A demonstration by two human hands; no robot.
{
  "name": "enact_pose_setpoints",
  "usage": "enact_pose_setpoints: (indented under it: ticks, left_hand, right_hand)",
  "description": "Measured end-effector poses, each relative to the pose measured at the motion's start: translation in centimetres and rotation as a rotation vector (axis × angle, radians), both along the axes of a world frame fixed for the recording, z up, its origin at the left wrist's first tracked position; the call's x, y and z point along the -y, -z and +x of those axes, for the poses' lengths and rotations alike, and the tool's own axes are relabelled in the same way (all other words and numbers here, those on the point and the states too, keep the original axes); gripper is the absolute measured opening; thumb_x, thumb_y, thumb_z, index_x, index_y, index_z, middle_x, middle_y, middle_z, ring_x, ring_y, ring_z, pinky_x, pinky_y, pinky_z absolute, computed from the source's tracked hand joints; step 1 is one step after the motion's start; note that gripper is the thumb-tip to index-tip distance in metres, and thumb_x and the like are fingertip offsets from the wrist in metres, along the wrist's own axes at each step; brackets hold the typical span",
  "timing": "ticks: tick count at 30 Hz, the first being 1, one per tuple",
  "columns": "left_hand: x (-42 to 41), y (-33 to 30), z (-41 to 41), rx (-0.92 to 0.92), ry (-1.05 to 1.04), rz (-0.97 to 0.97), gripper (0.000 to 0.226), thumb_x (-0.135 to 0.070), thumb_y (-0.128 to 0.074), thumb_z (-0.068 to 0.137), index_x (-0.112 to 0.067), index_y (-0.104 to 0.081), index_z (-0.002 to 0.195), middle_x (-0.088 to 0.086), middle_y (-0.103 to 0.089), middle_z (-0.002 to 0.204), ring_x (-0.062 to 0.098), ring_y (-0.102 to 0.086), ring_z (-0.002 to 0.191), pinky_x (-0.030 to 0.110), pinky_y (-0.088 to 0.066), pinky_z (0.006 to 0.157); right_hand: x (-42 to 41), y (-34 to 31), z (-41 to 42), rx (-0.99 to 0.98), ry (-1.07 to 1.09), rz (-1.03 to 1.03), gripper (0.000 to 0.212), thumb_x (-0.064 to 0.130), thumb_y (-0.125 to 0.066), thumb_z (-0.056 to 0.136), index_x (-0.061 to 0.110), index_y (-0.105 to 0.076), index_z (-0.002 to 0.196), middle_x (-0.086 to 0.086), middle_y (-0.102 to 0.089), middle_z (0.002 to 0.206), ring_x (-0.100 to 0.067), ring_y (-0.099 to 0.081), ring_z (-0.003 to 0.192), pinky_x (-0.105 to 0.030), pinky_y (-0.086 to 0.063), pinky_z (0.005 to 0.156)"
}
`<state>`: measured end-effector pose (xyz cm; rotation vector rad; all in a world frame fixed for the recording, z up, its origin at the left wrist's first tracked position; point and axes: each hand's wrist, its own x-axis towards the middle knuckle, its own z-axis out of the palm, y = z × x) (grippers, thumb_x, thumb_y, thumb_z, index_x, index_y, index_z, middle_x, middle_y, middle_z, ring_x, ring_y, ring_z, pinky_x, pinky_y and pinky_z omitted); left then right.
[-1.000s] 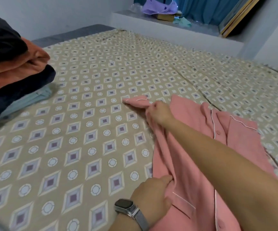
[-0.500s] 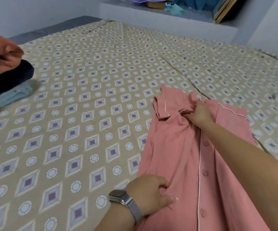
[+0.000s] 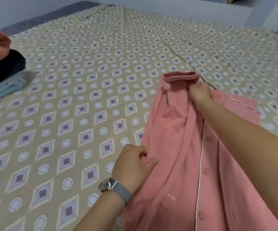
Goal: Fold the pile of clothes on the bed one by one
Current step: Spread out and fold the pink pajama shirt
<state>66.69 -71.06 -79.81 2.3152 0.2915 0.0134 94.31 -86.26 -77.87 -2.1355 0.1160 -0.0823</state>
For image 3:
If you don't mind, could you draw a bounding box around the person's left hand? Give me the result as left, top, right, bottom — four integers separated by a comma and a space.
111, 144, 159, 194

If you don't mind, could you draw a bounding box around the person's right hand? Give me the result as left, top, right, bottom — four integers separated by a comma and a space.
188, 77, 214, 111

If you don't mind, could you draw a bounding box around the pink shirt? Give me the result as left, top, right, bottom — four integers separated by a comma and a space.
115, 70, 278, 231

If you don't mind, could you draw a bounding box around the bed with patterned beige sheet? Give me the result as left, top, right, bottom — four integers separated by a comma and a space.
0, 0, 278, 231

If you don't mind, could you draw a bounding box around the navy velvet garment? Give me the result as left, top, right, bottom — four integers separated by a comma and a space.
0, 48, 27, 92

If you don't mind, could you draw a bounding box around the person's right forearm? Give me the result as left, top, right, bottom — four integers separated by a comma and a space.
197, 96, 278, 231

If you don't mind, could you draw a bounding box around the grey band wristwatch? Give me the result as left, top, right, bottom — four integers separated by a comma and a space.
98, 177, 133, 205

